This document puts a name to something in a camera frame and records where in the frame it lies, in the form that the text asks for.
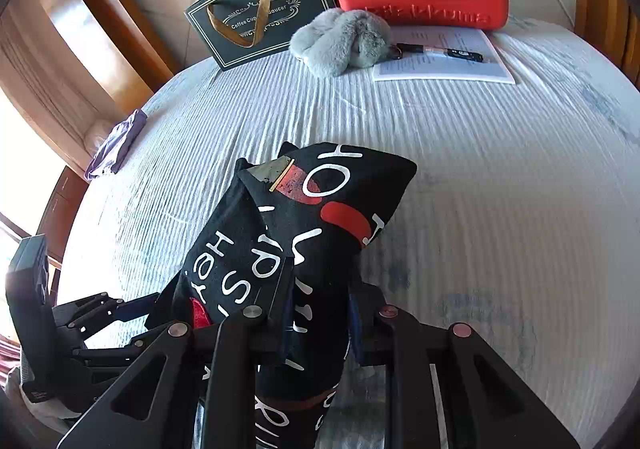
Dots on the purple cloth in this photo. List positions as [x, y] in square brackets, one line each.
[115, 144]

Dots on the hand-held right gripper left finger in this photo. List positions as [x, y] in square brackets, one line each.
[235, 354]

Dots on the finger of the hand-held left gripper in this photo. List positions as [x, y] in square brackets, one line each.
[95, 309]
[105, 359]

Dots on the black printed garment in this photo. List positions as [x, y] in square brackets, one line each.
[310, 209]

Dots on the white paper sheet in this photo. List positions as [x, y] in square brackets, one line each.
[450, 71]

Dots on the wooden headboard side panel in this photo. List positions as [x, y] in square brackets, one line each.
[600, 4]
[75, 29]

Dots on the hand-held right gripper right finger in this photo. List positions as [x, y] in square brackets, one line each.
[357, 329]

